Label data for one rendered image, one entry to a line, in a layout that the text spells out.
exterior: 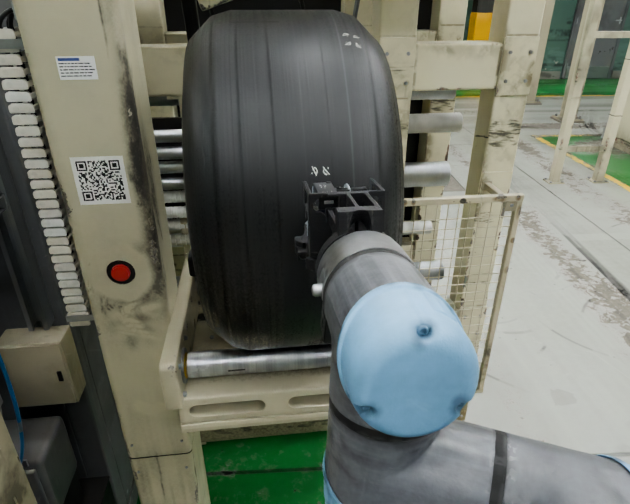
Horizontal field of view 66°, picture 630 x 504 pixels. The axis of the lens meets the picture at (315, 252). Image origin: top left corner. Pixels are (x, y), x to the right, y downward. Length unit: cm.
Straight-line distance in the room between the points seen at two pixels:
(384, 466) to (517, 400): 193
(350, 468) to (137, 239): 59
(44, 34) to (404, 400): 66
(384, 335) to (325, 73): 45
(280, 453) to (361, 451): 159
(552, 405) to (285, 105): 188
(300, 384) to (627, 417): 170
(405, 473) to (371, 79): 48
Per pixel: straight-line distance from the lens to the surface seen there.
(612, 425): 230
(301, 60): 66
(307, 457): 190
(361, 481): 34
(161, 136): 120
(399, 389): 27
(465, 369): 28
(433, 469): 34
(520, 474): 34
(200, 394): 89
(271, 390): 88
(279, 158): 60
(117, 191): 81
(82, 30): 77
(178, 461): 115
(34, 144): 83
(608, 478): 36
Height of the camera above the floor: 147
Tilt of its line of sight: 28 degrees down
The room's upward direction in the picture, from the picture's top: straight up
